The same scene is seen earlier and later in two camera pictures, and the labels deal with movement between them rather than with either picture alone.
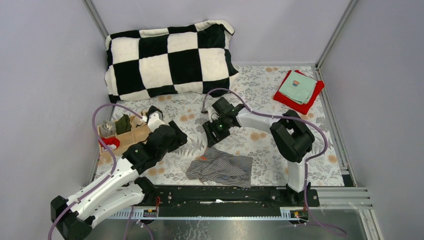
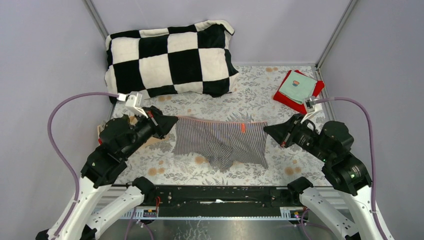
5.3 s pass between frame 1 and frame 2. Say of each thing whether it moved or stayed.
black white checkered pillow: stayed
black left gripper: moved
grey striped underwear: moved
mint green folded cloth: stayed
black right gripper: moved
